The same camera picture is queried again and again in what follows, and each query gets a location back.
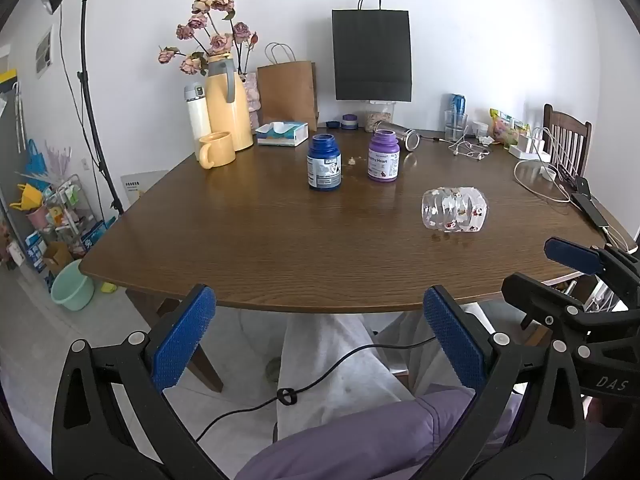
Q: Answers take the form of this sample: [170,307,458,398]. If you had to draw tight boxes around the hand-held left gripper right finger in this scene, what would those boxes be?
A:
[415,285,588,480]

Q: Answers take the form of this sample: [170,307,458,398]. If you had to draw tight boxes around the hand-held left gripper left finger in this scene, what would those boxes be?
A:
[51,284,231,480]

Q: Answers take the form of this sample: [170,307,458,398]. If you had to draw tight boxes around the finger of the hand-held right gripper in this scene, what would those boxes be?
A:
[501,272,640,350]
[544,237,640,307]

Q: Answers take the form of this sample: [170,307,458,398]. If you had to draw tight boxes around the black phone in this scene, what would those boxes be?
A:
[570,176,612,229]

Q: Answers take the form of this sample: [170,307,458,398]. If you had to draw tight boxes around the white power strip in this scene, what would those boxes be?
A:
[509,132,551,163]

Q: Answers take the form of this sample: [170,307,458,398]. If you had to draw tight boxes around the green plastic basin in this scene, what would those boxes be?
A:
[50,259,95,311]

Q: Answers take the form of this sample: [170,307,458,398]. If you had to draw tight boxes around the wooden chair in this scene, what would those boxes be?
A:
[542,104,592,181]

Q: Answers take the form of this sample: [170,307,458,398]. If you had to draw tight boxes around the purple jacket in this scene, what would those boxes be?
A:
[235,387,521,480]

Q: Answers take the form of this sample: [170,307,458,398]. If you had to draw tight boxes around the colourful snack packet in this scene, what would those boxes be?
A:
[488,108,530,147]

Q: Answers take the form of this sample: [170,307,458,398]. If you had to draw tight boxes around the white earphones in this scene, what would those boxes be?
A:
[448,127,493,161]

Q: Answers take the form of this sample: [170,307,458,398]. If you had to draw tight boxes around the cardboard box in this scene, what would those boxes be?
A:
[42,241,75,276]

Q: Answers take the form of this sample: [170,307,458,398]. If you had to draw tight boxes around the white sign board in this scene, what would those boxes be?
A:
[120,169,171,206]

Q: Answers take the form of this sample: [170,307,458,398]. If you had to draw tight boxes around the clear drinking glass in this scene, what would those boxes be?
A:
[444,110,469,143]

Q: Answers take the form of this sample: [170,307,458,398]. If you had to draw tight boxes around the pink bucket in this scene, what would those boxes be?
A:
[10,183,49,231]

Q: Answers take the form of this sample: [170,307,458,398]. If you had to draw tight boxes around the yellow mug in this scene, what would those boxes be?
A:
[198,131,237,169]

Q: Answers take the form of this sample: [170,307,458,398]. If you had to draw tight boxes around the purple supplement bottle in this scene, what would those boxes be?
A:
[367,129,400,182]

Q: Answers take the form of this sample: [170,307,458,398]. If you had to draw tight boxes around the steel tumbler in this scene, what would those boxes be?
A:
[372,121,421,152]

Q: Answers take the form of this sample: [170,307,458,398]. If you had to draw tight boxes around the white thermos bottle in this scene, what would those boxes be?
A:
[183,82,212,162]

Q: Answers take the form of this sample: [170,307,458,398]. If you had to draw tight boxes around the blue supplement bottle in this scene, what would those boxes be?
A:
[306,133,344,192]

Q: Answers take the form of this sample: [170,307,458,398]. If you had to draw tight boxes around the blue tissue box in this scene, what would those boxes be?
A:
[255,121,310,148]

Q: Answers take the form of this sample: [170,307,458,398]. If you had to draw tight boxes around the clear cereal container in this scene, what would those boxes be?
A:
[364,101,397,134]

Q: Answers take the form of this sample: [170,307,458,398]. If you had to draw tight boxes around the yellow thermos jug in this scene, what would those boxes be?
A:
[204,53,255,152]

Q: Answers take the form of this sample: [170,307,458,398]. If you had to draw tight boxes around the pink textured vase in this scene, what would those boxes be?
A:
[240,72,264,128]

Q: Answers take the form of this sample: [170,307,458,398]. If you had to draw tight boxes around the black light stand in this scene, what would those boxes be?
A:
[77,0,125,216]

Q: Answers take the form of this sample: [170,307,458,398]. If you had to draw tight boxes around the brown paper bag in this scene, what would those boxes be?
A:
[256,42,319,132]

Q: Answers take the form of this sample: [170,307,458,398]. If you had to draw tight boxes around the black paper bag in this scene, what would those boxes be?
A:
[331,0,413,102]

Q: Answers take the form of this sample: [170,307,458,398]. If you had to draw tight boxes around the dried pink flowers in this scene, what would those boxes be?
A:
[158,0,260,78]

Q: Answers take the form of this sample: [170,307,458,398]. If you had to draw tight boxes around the white charging cable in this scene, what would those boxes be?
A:
[513,127,573,204]

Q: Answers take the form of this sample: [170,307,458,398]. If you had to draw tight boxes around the black cable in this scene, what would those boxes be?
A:
[192,332,438,443]

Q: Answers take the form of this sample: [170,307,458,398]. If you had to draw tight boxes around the wire storage rack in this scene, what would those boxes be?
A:
[47,175,98,256]

